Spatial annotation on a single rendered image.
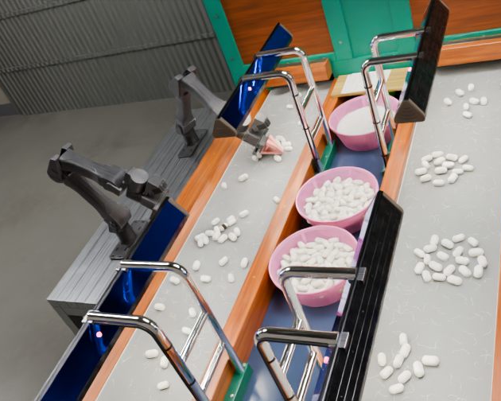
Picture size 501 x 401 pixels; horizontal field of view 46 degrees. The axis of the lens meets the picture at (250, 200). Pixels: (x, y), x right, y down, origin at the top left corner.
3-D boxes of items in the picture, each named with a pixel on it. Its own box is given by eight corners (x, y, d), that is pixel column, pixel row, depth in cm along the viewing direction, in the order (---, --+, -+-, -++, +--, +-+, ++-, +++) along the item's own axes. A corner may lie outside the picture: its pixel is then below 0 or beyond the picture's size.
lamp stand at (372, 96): (383, 181, 197) (355, 64, 171) (394, 145, 210) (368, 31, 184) (442, 178, 188) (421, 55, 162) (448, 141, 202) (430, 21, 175)
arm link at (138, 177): (155, 171, 189) (124, 151, 190) (140, 188, 184) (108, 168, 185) (149, 190, 199) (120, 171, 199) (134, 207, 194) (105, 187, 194)
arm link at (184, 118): (196, 127, 254) (194, 79, 225) (184, 135, 252) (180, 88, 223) (187, 118, 256) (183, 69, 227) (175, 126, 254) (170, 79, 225)
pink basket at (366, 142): (356, 166, 208) (350, 145, 202) (322, 137, 229) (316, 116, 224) (420, 132, 211) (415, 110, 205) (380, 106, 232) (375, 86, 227)
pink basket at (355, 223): (307, 252, 183) (298, 231, 177) (300, 200, 204) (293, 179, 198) (391, 231, 178) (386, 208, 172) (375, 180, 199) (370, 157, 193)
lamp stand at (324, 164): (276, 184, 215) (234, 79, 189) (291, 151, 229) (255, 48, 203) (324, 183, 207) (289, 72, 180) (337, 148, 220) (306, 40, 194)
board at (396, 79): (331, 98, 232) (330, 95, 231) (339, 78, 242) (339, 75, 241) (415, 88, 217) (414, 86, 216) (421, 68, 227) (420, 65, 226)
